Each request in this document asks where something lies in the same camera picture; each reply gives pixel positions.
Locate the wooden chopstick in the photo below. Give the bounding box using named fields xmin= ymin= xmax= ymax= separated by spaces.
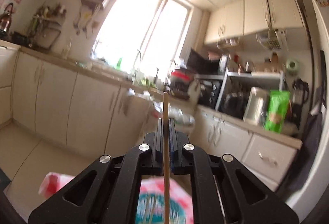
xmin=163 ymin=92 xmax=170 ymax=224

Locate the red white checkered tablecloth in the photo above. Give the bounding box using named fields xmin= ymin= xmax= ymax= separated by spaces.
xmin=38 ymin=172 xmax=194 ymax=223

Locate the teal perforated plastic basket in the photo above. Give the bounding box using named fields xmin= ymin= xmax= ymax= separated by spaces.
xmin=135 ymin=193 xmax=187 ymax=224

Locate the white rolling cart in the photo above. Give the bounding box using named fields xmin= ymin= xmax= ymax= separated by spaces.
xmin=144 ymin=102 xmax=195 ymax=135

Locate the black toaster oven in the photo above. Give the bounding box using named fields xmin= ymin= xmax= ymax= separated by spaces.
xmin=198 ymin=80 xmax=222 ymax=109

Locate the white thermos pot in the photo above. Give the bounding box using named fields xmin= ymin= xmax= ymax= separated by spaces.
xmin=243 ymin=87 xmax=269 ymax=126

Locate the black microwave oven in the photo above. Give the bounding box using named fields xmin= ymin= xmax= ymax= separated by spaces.
xmin=186 ymin=49 xmax=226 ymax=75

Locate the green snack bag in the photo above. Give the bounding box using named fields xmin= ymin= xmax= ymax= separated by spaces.
xmin=264 ymin=90 xmax=290 ymax=133

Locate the green dish soap bottle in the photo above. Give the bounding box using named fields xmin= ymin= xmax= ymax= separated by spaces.
xmin=116 ymin=58 xmax=122 ymax=70

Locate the steel kettle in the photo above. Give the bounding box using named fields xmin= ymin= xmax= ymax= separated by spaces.
xmin=0 ymin=3 xmax=13 ymax=35

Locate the wall spice rack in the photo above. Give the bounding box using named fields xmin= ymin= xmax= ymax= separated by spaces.
xmin=27 ymin=3 xmax=67 ymax=50

